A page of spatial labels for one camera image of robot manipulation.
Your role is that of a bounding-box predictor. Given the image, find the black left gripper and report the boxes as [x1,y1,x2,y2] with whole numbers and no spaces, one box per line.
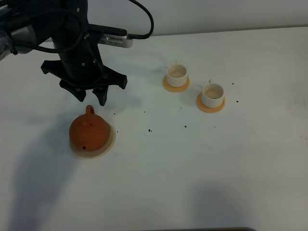
[41,31,128,106]

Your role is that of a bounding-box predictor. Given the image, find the brown clay teapot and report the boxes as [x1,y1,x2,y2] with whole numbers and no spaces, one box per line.
[69,105,110,151]

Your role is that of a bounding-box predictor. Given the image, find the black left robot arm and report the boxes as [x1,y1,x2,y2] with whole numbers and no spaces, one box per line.
[0,0,127,105]

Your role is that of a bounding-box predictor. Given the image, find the beige round teapot coaster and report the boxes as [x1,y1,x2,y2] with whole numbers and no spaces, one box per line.
[69,124,116,159]

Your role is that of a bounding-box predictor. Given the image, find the orange coaster far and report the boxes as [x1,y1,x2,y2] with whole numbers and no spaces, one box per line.
[162,76,190,92]

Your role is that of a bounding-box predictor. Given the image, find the orange coaster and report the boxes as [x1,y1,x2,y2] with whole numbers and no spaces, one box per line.
[196,93,226,113]
[162,76,190,92]

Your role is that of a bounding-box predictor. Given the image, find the white teacup far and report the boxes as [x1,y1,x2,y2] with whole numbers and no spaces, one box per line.
[167,64,188,88]

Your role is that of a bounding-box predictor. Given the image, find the white teacup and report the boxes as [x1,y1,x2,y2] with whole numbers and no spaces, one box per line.
[167,64,188,88]
[201,83,224,108]

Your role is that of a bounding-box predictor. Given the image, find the orange coaster near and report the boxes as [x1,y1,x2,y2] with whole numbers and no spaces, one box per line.
[196,93,226,113]

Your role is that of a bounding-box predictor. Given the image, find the white teacup near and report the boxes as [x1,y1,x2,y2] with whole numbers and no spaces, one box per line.
[201,83,224,108]

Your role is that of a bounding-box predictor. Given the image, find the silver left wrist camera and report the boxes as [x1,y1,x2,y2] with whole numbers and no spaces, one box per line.
[99,34,133,48]

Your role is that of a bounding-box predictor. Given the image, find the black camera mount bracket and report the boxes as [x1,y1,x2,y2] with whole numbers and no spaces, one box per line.
[88,24,128,37]

